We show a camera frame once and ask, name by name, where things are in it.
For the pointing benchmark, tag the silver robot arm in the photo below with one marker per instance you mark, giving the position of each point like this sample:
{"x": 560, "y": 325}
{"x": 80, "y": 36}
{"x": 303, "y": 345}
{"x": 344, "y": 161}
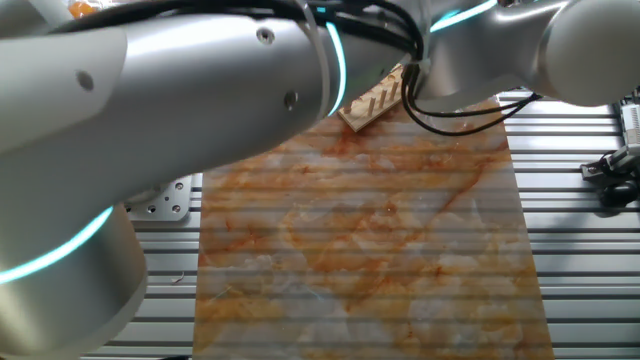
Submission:
{"x": 175, "y": 100}

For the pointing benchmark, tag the wooden test tube rack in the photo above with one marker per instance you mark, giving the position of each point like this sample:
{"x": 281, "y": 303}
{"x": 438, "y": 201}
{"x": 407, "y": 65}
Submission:
{"x": 372, "y": 110}

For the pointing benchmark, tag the orange marble pattern mat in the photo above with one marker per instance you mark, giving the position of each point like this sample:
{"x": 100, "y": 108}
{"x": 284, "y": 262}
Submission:
{"x": 350, "y": 240}

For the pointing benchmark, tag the small tan scrap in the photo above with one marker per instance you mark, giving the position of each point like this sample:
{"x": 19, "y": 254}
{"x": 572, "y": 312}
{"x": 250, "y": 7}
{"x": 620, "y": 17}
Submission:
{"x": 178, "y": 278}

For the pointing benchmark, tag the orange fruit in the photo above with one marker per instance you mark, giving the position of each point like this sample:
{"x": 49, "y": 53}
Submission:
{"x": 81, "y": 9}

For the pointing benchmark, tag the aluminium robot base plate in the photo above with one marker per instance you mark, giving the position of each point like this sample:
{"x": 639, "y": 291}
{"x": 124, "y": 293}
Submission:
{"x": 167, "y": 200}

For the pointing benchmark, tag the black camera clamp mount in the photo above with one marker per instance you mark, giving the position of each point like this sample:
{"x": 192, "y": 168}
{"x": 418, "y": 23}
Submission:
{"x": 617, "y": 192}

